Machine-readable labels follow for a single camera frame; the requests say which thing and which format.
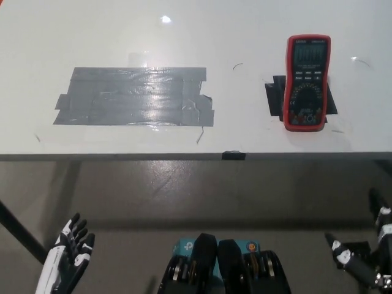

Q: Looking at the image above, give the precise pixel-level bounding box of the red digital multimeter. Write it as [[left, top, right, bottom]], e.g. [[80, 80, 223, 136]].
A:
[[282, 35, 332, 132]]

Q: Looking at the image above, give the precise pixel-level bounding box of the small black tape strip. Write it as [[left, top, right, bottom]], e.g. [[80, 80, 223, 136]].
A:
[[222, 149, 247, 162]]

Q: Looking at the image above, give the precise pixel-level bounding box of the black tape patch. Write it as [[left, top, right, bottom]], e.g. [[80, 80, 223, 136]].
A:
[[264, 74, 339, 123]]

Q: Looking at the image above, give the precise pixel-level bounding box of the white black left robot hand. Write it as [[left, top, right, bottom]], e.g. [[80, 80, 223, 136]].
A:
[[35, 213, 96, 294]]

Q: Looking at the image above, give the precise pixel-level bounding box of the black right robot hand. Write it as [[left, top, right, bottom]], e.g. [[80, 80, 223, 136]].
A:
[[324, 187, 392, 291]]

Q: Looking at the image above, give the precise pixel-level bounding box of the black teal robot torso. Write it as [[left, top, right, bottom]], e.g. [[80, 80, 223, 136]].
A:
[[157, 233, 292, 294]]

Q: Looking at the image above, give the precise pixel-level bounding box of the grey duct tape patch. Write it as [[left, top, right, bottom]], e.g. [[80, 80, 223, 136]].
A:
[[52, 66, 216, 127]]

